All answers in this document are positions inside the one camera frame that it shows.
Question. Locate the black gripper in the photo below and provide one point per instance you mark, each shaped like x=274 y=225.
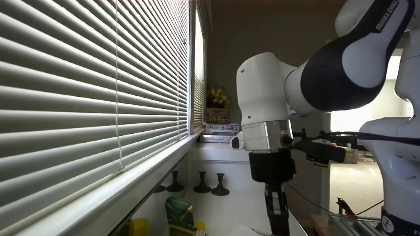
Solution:
x=273 y=170

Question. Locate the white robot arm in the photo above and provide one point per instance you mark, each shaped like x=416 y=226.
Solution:
x=345 y=74

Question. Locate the yellow cup near window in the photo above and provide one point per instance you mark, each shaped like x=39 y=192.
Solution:
x=138 y=227

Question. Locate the black candlestick right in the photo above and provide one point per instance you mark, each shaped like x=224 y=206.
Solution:
x=219 y=189

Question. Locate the black candlestick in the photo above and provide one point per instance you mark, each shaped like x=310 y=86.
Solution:
x=219 y=189
x=202 y=187
x=174 y=187

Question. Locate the black candlestick middle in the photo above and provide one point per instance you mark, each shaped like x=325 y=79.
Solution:
x=202 y=187

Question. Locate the stack of books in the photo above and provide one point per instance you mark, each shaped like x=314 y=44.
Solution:
x=219 y=133

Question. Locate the green yellow crayon box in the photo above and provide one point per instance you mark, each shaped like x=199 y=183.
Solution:
x=181 y=221

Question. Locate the black candlestick left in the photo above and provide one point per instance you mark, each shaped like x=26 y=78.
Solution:
x=174 y=187

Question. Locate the yellow flower pot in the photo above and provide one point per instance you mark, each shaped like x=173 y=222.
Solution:
x=216 y=105

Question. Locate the white window blinds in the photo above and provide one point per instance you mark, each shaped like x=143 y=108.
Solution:
x=93 y=95

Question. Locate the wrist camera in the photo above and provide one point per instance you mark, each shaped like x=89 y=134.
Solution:
x=317 y=150

